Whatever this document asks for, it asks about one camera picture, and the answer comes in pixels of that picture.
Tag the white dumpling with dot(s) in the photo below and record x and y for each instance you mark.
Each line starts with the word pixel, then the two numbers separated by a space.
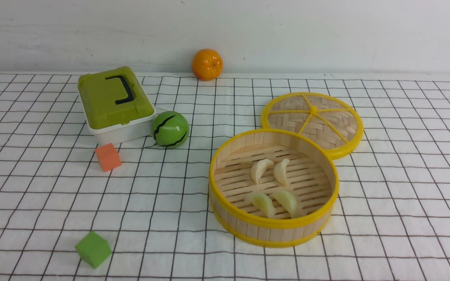
pixel 279 172
pixel 259 168

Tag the green toy watermelon ball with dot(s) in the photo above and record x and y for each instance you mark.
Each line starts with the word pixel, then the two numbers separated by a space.
pixel 170 129

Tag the white grid tablecloth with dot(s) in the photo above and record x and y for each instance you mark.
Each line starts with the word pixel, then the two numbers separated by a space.
pixel 391 221

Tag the woven bamboo steamer lid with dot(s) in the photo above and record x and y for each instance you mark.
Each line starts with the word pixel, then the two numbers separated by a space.
pixel 330 123

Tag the orange foam cube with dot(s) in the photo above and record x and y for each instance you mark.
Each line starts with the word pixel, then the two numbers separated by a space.
pixel 108 157

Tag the bamboo steamer tray yellow rim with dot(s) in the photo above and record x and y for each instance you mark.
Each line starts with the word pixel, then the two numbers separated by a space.
pixel 313 179

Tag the green lidded white box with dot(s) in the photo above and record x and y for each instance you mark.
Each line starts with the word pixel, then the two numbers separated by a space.
pixel 116 107

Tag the pale green dumpling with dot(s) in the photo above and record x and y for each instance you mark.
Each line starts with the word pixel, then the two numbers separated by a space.
pixel 288 201
pixel 262 202

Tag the green foam cube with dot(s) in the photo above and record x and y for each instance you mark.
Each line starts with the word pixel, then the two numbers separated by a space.
pixel 93 249

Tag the orange toy fruit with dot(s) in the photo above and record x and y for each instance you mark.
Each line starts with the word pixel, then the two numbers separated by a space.
pixel 207 64

